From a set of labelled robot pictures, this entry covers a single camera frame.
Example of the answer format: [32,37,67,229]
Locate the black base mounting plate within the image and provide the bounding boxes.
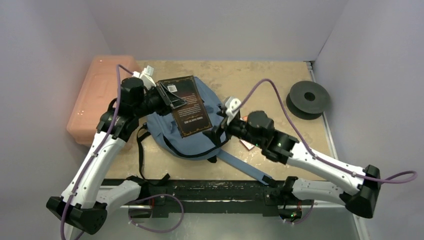
[102,178,314,220]

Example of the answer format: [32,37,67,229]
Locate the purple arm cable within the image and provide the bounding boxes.
[237,78,418,226]
[60,64,184,240]

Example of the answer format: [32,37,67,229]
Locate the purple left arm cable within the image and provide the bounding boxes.
[60,64,184,240]

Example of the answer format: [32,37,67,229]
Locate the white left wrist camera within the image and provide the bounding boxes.
[132,65,156,90]

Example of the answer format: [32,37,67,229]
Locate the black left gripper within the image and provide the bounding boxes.
[133,81,187,119]

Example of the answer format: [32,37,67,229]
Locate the dark brown book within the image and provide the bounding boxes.
[159,75,212,138]

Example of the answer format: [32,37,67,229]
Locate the aluminium frame rails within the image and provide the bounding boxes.
[66,60,371,240]

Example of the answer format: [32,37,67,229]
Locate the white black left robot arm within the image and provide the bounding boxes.
[46,77,187,240]

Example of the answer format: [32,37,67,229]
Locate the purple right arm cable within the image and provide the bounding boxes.
[237,78,418,226]

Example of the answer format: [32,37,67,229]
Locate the blue grey backpack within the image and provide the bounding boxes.
[137,76,276,187]

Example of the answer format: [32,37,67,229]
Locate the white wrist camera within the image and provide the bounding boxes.
[132,65,156,90]
[224,96,242,126]

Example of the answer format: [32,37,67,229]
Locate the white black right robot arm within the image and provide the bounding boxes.
[203,110,381,219]

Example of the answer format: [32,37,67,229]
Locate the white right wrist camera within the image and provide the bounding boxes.
[224,96,242,126]

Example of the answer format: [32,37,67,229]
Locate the small red white card box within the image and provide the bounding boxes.
[239,139,255,151]

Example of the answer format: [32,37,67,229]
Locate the pink plastic storage box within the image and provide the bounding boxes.
[66,55,141,146]

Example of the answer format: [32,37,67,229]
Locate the black filament spool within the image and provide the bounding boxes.
[286,80,331,120]

